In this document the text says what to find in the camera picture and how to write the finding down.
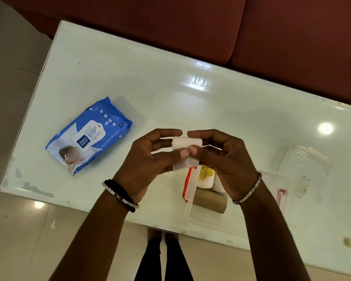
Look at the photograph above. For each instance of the person's left hand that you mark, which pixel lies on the person's left hand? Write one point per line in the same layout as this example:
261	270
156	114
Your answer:
137	169

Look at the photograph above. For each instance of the person's right hand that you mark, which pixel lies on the person's right hand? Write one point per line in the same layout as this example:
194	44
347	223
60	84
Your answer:
231	169

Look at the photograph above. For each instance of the person's left thumb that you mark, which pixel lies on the person's left thumb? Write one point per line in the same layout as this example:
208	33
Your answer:
172	156

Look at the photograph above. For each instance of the person's right thumb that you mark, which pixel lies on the person's right thumb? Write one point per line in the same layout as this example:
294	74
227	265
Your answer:
199	155

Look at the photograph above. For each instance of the white gauze bandage roll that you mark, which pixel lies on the white gauze bandage roll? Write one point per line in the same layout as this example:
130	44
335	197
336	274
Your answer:
187	143

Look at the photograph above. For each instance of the person's right forearm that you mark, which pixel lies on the person's right forearm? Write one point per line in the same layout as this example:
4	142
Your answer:
269	239

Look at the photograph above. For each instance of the person's left forearm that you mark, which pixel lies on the person's left forearm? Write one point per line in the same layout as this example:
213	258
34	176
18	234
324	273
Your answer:
93	242

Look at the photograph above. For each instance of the white tube with yellow label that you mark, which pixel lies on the white tube with yellow label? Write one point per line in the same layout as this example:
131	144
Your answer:
205	177

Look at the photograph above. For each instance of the brown crepe bandage roll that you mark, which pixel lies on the brown crepe bandage roll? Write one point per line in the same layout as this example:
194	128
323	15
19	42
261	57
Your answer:
209	201

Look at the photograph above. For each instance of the black wrist band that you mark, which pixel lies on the black wrist band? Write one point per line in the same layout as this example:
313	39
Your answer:
123	192

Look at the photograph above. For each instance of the silver studded bangle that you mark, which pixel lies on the silver studded bangle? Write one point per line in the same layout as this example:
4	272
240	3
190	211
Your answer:
120	196
251	190

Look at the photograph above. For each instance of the clear plastic box, red latches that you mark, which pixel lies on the clear plastic box, red latches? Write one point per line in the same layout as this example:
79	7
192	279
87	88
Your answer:
251	213

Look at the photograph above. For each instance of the blue wet wipes pack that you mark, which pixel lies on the blue wet wipes pack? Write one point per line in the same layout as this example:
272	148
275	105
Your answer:
89	136

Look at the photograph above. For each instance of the person's right leg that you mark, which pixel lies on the person's right leg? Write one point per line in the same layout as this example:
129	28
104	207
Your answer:
177	260

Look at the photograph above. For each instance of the person's leg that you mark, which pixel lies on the person's leg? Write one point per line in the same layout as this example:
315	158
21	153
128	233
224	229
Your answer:
149	260
177	260

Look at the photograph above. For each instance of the person's left leg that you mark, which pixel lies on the person's left leg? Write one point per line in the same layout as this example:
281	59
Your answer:
149	260

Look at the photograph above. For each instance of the clear plastic lid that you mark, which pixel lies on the clear plastic lid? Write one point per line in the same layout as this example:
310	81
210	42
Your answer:
305	169

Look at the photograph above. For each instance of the dark red sofa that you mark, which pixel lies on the dark red sofa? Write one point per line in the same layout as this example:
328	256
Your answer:
251	35

